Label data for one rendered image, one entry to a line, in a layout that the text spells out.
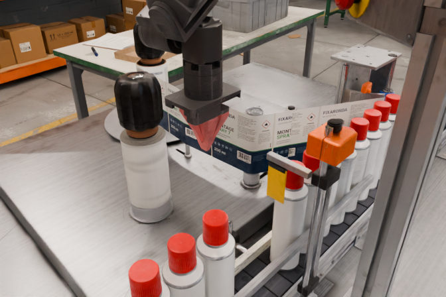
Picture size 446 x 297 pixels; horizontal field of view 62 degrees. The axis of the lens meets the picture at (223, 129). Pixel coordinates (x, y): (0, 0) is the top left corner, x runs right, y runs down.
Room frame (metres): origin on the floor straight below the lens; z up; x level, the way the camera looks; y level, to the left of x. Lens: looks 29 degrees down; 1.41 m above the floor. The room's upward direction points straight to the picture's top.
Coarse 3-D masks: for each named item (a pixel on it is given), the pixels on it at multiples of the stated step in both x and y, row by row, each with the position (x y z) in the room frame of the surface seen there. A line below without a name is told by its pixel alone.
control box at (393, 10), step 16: (368, 0) 0.50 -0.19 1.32; (384, 0) 0.46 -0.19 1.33; (400, 0) 0.43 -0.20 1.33; (416, 0) 0.41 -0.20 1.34; (352, 16) 0.53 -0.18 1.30; (368, 16) 0.49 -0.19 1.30; (384, 16) 0.46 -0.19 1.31; (400, 16) 0.43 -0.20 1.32; (416, 16) 0.40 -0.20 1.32; (384, 32) 0.45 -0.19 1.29; (400, 32) 0.42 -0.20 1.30
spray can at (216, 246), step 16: (208, 224) 0.35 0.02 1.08; (224, 224) 0.35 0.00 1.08; (208, 240) 0.34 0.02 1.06; (224, 240) 0.35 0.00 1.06; (208, 256) 0.34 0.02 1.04; (224, 256) 0.34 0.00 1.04; (208, 272) 0.33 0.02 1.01; (224, 272) 0.34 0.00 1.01; (208, 288) 0.33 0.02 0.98; (224, 288) 0.34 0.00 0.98
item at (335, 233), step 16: (368, 192) 0.67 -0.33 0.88; (336, 240) 0.54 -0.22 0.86; (304, 256) 0.48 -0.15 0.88; (320, 256) 0.48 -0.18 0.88; (240, 272) 0.45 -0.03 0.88; (256, 272) 0.45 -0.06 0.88; (288, 272) 0.45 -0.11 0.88; (240, 288) 0.41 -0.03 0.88; (272, 288) 0.41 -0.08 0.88; (288, 288) 0.42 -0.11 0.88
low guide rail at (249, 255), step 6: (270, 234) 0.50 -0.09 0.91; (264, 240) 0.49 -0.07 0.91; (270, 240) 0.49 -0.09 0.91; (252, 246) 0.47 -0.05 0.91; (258, 246) 0.47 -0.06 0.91; (264, 246) 0.48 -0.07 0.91; (246, 252) 0.46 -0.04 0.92; (252, 252) 0.46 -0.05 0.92; (258, 252) 0.47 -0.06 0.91; (240, 258) 0.45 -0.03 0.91; (246, 258) 0.45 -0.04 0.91; (252, 258) 0.46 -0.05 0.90; (240, 264) 0.44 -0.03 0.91; (246, 264) 0.45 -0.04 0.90; (240, 270) 0.44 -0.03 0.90
